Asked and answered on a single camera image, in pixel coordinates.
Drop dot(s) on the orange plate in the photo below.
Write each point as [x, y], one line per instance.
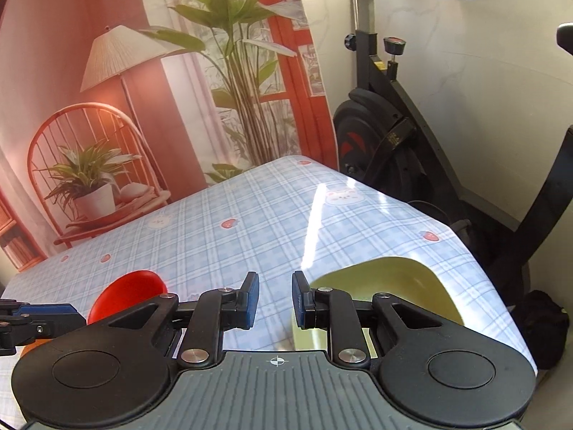
[31, 350]

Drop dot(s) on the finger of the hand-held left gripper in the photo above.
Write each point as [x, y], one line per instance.
[44, 311]

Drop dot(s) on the black bag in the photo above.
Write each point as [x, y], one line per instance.
[537, 327]

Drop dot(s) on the red bowl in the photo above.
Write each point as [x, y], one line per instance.
[130, 291]

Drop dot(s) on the black exercise bike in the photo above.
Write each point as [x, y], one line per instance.
[380, 143]

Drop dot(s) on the blue plaid tablecloth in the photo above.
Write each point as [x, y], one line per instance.
[224, 242]

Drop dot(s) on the pale green plate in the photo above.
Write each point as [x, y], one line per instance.
[403, 286]

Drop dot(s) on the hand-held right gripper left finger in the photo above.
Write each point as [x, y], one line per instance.
[253, 298]

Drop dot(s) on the printed room backdrop cloth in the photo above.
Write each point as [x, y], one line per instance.
[179, 98]

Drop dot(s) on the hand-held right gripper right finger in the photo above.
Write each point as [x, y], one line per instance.
[297, 300]

